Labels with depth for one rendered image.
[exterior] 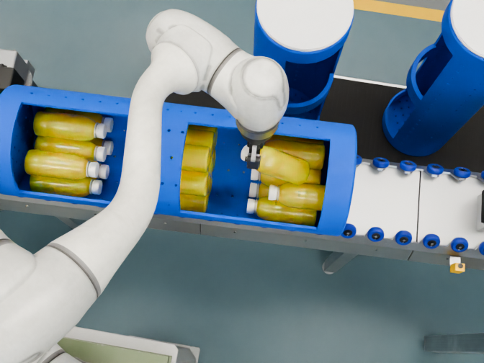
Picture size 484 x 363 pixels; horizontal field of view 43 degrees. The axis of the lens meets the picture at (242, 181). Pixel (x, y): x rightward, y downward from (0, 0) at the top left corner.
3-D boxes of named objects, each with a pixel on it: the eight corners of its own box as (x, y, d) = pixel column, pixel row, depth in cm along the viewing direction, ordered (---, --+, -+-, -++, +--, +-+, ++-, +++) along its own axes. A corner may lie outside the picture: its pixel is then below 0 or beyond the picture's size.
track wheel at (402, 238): (414, 235, 164) (413, 230, 166) (397, 232, 164) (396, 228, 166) (410, 248, 167) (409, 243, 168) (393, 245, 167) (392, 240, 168)
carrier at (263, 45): (238, 126, 261) (294, 162, 257) (235, 19, 176) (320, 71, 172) (274, 74, 267) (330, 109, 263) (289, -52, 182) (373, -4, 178)
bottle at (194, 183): (208, 191, 161) (146, 184, 161) (210, 168, 159) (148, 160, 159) (205, 200, 154) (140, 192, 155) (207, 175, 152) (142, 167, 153)
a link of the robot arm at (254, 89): (297, 104, 118) (243, 65, 120) (306, 68, 103) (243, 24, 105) (263, 146, 116) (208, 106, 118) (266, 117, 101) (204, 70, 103)
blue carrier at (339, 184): (333, 243, 168) (351, 227, 140) (17, 203, 171) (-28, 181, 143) (343, 142, 174) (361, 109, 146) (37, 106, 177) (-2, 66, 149)
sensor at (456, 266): (459, 274, 170) (465, 271, 165) (449, 272, 170) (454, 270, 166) (460, 245, 172) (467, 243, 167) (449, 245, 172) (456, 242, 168)
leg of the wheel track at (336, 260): (335, 274, 259) (364, 253, 199) (321, 273, 260) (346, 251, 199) (336, 261, 261) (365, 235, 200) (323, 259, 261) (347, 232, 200)
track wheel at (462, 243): (471, 242, 163) (469, 237, 165) (454, 240, 164) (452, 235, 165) (466, 254, 166) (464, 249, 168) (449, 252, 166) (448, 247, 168)
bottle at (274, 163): (307, 155, 155) (256, 135, 146) (313, 175, 150) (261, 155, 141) (290, 171, 158) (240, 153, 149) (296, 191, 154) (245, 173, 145)
